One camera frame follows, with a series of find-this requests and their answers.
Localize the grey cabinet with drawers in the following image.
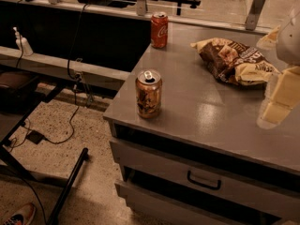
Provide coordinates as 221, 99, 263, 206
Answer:
104, 23, 300, 225

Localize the orange white sneaker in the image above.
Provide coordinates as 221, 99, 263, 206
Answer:
2, 202, 37, 225

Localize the black drawer handle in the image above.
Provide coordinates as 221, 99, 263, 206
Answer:
187, 171, 222, 190

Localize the black metal table frame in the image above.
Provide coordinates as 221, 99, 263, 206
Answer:
0, 68, 90, 225

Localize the brown chip bag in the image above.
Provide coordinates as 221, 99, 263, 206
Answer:
190, 37, 278, 86

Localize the black power adapter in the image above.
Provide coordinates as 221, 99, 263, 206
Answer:
26, 130, 44, 144

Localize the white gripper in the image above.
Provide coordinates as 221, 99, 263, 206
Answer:
256, 1, 300, 129

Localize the orange soda can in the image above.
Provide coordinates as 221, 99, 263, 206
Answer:
151, 12, 168, 48

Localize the white spray bottle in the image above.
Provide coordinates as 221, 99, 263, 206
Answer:
13, 27, 33, 56

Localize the brown patterned drink can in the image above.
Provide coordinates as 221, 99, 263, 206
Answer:
135, 69, 162, 118

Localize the black cable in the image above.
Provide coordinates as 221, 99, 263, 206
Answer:
43, 3, 90, 145

